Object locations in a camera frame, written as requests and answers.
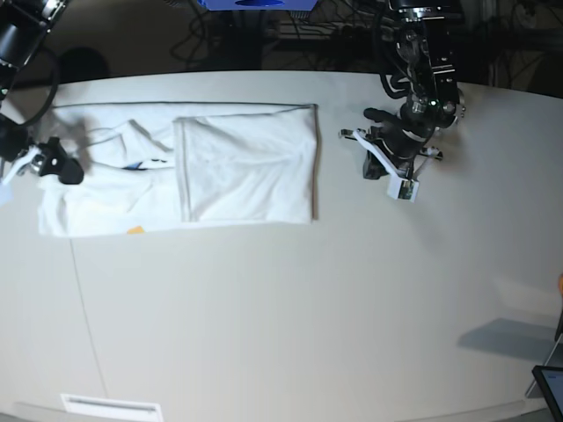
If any blue camera stand base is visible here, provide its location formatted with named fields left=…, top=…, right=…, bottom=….
left=198, top=0, right=317, bottom=11

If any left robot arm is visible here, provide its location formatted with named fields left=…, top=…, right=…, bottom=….
left=363, top=1, right=464, bottom=178

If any white paper label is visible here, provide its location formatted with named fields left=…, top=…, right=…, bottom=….
left=61, top=394, right=164, bottom=422

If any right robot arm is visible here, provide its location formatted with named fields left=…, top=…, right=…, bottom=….
left=1, top=1, right=84, bottom=186

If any white printed T-shirt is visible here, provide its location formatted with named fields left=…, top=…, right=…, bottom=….
left=38, top=102, right=318, bottom=238

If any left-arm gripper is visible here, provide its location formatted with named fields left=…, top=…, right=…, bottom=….
left=362, top=107, right=436, bottom=179

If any black tablet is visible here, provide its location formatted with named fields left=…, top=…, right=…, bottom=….
left=532, top=366, right=562, bottom=422

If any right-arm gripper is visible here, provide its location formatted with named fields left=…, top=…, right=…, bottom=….
left=1, top=122, right=84, bottom=185

